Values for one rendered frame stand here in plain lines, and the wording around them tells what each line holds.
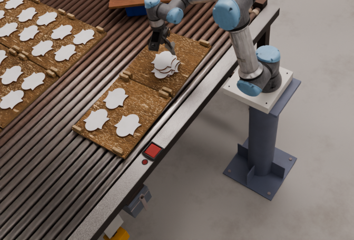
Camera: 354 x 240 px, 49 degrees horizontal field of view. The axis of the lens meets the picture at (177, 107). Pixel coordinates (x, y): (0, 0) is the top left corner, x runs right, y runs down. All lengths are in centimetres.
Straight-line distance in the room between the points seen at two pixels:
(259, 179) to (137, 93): 114
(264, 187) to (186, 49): 111
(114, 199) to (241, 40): 89
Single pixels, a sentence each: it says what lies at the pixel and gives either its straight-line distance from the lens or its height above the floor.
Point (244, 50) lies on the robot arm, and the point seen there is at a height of 131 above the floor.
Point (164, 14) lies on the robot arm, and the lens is 185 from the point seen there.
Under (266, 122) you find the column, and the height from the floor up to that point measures 67.
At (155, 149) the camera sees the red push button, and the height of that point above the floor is 93.
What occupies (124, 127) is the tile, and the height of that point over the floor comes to 95.
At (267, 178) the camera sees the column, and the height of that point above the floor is 1.
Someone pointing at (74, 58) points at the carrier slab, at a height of 94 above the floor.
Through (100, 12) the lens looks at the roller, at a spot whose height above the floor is 91.
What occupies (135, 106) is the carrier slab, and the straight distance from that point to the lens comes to 202.
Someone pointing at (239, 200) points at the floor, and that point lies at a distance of 272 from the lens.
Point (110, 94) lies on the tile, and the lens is 210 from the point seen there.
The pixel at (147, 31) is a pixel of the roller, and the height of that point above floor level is 92.
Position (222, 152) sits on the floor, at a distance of 289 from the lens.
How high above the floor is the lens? 249
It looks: 52 degrees down
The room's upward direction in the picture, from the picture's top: 12 degrees counter-clockwise
